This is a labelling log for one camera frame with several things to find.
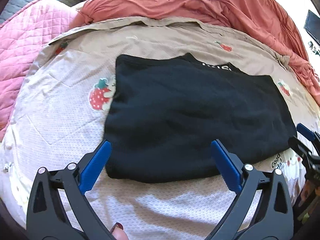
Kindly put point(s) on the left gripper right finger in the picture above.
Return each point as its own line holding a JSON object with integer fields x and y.
{"x": 273, "y": 218}

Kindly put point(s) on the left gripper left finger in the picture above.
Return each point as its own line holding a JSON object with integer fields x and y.
{"x": 46, "y": 216}

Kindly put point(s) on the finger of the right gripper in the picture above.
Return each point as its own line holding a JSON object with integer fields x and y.
{"x": 302, "y": 150}
{"x": 307, "y": 133}

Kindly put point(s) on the black sweater orange cuffs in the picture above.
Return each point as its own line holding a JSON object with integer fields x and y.
{"x": 165, "y": 114}

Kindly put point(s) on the left hand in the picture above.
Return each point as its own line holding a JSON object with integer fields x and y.
{"x": 118, "y": 232}

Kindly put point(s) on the black monitor screen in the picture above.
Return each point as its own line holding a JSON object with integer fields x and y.
{"x": 312, "y": 26}

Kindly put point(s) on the salmon red comforter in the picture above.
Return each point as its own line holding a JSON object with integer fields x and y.
{"x": 265, "y": 20}

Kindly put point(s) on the pink quilted pillow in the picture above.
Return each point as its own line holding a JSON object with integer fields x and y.
{"x": 22, "y": 37}

